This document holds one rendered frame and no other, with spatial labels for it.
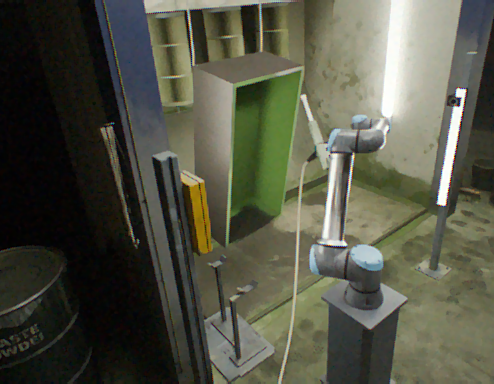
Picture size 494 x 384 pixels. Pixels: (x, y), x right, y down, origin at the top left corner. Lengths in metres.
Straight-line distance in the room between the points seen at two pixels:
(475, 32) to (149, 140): 2.79
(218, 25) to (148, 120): 2.09
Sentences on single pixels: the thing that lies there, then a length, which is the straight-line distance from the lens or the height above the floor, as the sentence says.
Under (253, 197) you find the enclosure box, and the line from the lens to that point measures 3.29.
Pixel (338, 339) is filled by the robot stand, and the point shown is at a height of 0.42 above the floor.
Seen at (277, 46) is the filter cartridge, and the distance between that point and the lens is 4.01.
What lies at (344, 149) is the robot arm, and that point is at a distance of 1.96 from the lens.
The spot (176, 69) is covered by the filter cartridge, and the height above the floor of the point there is 1.55.
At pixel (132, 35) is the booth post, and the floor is 1.94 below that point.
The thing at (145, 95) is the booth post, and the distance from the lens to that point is 1.63.
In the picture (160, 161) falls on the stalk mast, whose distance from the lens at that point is 1.13.
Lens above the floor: 2.03
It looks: 27 degrees down
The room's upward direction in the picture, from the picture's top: 4 degrees counter-clockwise
